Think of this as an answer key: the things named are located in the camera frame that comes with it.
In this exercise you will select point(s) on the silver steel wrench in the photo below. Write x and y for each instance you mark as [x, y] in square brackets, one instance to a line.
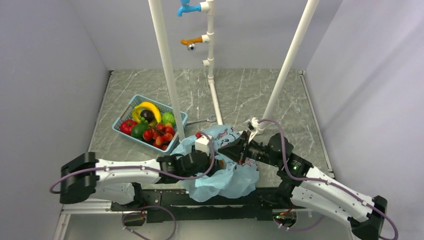
[209, 119]

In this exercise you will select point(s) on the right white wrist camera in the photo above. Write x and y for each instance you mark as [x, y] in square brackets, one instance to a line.
[254, 127]

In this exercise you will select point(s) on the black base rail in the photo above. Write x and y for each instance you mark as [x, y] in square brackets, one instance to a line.
[261, 204]

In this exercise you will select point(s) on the orange plastic faucet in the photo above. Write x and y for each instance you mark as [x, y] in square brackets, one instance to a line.
[191, 43]

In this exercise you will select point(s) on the light blue plastic bag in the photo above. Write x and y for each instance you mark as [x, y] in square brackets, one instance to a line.
[233, 181]

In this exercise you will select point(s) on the dark green fake avocado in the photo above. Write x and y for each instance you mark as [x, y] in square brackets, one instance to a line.
[138, 130]

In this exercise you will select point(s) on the blue plastic faucet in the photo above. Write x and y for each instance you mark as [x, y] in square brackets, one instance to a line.
[187, 8]

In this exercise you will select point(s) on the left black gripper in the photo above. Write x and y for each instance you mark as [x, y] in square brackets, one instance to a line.
[215, 168]

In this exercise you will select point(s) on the orange fake fruit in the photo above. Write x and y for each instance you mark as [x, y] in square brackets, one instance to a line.
[222, 164]

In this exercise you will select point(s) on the yellow fake pepper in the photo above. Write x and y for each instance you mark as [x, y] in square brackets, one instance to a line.
[136, 115]

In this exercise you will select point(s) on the dark purple fake mangosteen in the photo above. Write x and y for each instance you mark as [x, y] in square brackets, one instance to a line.
[147, 115]

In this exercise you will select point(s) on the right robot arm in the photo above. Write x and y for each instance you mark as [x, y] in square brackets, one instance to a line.
[305, 185]

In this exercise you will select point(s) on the green fake fruit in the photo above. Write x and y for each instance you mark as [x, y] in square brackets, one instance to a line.
[168, 118]

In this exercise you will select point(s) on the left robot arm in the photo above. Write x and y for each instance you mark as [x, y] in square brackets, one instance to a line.
[88, 177]

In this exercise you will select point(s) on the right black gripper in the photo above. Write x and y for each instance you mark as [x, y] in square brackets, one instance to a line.
[235, 150]

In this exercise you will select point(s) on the white pvc pipe frame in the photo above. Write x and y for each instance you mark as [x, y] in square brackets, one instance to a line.
[208, 7]

